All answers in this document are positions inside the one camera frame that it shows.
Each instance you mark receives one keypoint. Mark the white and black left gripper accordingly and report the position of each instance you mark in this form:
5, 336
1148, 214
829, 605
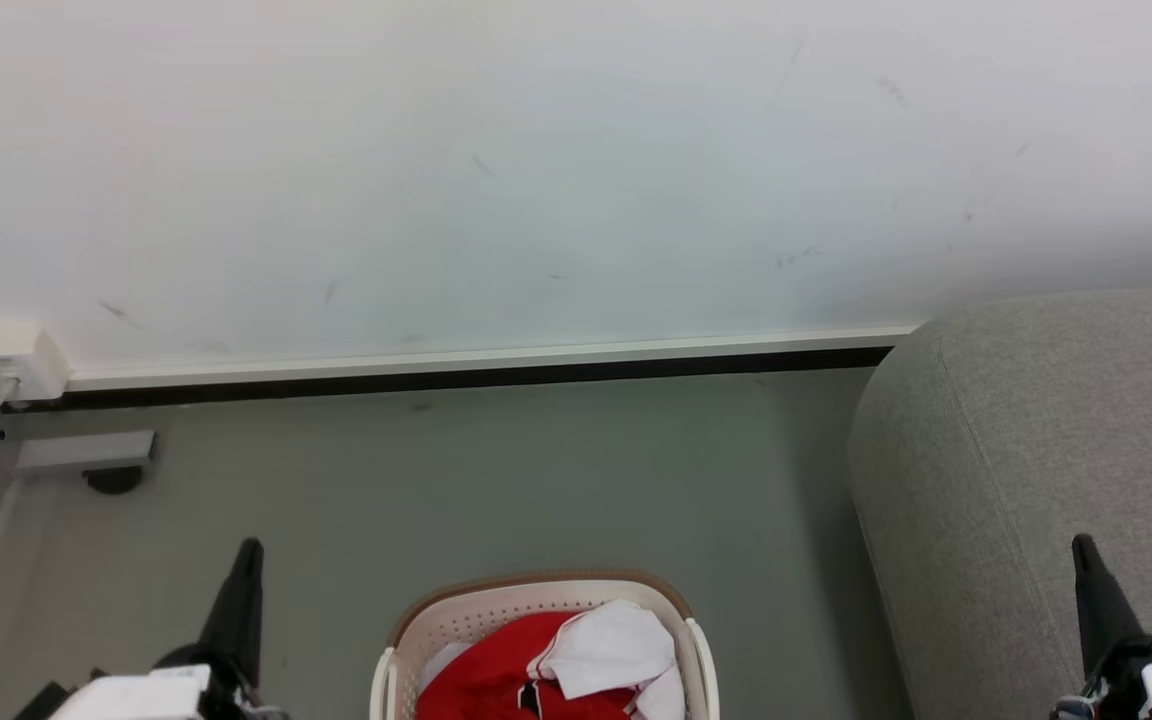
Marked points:
151, 692

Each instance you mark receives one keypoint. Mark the red garment with white trim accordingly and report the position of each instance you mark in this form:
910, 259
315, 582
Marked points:
536, 670

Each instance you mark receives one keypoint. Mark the grey fabric sofa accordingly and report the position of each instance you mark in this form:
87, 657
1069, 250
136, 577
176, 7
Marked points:
1026, 470

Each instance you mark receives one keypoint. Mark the black round caster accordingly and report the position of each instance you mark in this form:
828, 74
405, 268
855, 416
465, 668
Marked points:
114, 481

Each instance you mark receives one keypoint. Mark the pale blue basket cushion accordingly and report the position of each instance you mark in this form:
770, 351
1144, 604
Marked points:
446, 662

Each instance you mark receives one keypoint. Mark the grey metal partition foot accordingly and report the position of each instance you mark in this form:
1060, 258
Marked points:
86, 451

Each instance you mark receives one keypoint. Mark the cream perforated laundry basket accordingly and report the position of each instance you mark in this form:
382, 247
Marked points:
496, 605

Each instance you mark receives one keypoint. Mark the white and black baseboard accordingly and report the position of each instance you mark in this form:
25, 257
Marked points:
476, 365

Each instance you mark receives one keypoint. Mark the white wall socket box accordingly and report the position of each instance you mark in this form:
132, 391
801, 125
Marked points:
18, 358

